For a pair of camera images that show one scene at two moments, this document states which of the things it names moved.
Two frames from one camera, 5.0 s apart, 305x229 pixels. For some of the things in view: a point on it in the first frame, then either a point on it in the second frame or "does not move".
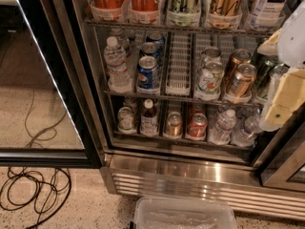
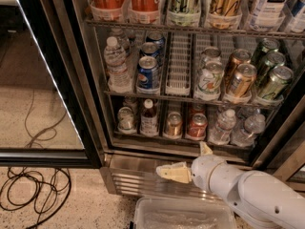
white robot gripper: x=293 y=47 to x=201 y=172
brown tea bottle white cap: x=149 y=119 does not move
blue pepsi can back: x=157 y=38 does not move
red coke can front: x=197 y=128 does not move
